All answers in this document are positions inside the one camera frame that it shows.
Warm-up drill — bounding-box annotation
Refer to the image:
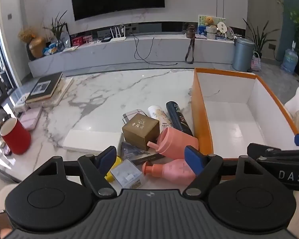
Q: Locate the yellow tape measure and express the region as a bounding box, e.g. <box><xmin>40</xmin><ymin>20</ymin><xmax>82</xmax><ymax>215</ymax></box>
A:
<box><xmin>104</xmin><ymin>155</ymin><xmax>123</xmax><ymax>182</ymax></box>

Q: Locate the white long box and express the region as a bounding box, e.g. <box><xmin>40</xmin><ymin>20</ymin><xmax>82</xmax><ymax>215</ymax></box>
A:
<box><xmin>62</xmin><ymin>129</ymin><xmax>124</xmax><ymax>155</ymax></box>

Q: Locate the pink pump bottle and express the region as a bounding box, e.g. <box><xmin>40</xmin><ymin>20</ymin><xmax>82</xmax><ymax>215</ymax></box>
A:
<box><xmin>142</xmin><ymin>159</ymin><xmax>196</xmax><ymax>185</ymax></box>

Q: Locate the clear plastic small box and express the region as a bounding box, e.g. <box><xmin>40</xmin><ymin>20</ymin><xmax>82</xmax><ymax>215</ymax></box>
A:
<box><xmin>110</xmin><ymin>159</ymin><xmax>144</xmax><ymax>189</ymax></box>

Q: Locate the pink cup with spout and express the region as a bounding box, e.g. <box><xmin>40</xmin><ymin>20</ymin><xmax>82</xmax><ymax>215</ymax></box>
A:
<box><xmin>147</xmin><ymin>127</ymin><xmax>199</xmax><ymax>159</ymax></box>

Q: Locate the dark illustrated card box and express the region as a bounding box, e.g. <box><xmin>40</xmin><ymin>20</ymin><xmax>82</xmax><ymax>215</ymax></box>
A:
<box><xmin>119</xmin><ymin>141</ymin><xmax>164</xmax><ymax>166</ymax></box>

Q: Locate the dark blue cylinder can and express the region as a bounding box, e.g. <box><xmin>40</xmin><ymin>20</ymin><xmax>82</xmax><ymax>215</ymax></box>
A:
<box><xmin>166</xmin><ymin>101</ymin><xmax>193</xmax><ymax>136</ymax></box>

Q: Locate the gold cube box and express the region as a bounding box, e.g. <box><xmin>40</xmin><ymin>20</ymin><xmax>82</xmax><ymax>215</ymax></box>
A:
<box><xmin>122</xmin><ymin>113</ymin><xmax>160</xmax><ymax>151</ymax></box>

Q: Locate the plaid glasses case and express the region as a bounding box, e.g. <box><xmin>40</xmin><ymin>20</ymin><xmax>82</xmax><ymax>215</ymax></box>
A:
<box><xmin>122</xmin><ymin>109</ymin><xmax>146</xmax><ymax>124</ymax></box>

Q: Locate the white floral bottle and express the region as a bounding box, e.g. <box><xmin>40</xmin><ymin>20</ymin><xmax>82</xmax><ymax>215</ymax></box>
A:
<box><xmin>148</xmin><ymin>105</ymin><xmax>173</xmax><ymax>133</ymax></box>

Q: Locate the white sock foot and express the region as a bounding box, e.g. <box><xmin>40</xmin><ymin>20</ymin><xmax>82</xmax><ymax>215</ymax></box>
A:
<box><xmin>284</xmin><ymin>87</ymin><xmax>299</xmax><ymax>117</ymax></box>

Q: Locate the orange white storage box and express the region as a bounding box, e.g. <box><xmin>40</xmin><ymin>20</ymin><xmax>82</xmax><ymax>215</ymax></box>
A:
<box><xmin>191</xmin><ymin>69</ymin><xmax>299</xmax><ymax>159</ymax></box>

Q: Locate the blue water jug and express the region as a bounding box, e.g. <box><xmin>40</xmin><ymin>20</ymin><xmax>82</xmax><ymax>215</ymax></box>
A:
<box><xmin>281</xmin><ymin>41</ymin><xmax>298</xmax><ymax>74</ymax></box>

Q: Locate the pink flat case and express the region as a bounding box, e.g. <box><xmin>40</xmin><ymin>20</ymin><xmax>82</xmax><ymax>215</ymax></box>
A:
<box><xmin>19</xmin><ymin>107</ymin><xmax>42</xmax><ymax>131</ymax></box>

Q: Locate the red cup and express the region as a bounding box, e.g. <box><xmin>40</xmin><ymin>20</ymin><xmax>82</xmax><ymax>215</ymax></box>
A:
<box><xmin>0</xmin><ymin>118</ymin><xmax>31</xmax><ymax>155</ymax></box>

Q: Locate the woven pink basket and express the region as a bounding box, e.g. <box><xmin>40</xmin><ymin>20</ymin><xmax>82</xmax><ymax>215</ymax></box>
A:
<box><xmin>251</xmin><ymin>51</ymin><xmax>261</xmax><ymax>72</ymax></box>

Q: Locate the beige books stack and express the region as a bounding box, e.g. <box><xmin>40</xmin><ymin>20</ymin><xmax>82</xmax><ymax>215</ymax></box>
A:
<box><xmin>26</xmin><ymin>77</ymin><xmax>74</xmax><ymax>109</ymax></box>

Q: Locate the grey blue trash bin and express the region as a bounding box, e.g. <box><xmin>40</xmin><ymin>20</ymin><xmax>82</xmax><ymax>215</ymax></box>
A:
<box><xmin>232</xmin><ymin>37</ymin><xmax>255</xmax><ymax>72</ymax></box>

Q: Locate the tall leaf plant right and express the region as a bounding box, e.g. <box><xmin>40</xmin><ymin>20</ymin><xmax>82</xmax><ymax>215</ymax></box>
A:
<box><xmin>243</xmin><ymin>19</ymin><xmax>279</xmax><ymax>58</ymax></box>

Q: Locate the marble tv console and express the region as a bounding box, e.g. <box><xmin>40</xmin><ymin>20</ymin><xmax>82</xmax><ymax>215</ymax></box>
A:
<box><xmin>27</xmin><ymin>33</ymin><xmax>238</xmax><ymax>78</ymax></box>

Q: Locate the white wifi router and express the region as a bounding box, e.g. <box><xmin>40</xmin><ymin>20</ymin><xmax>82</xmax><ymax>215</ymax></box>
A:
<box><xmin>110</xmin><ymin>25</ymin><xmax>126</xmax><ymax>42</ymax></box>

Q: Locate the gold vase with dried flowers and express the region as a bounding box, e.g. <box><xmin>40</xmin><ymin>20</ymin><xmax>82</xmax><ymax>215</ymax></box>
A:
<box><xmin>18</xmin><ymin>28</ymin><xmax>46</xmax><ymax>61</ymax></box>

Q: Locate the green potted plant left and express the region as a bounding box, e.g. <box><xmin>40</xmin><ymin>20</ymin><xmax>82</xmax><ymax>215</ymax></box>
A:
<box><xmin>43</xmin><ymin>10</ymin><xmax>67</xmax><ymax>52</ymax></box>

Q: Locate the teddy bear picture board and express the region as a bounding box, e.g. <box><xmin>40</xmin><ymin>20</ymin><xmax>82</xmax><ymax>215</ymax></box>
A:
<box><xmin>197</xmin><ymin>15</ymin><xmax>226</xmax><ymax>35</ymax></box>

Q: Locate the black cable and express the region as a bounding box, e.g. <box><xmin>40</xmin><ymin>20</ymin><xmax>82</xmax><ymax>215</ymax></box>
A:
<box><xmin>132</xmin><ymin>33</ymin><xmax>178</xmax><ymax>67</ymax></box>

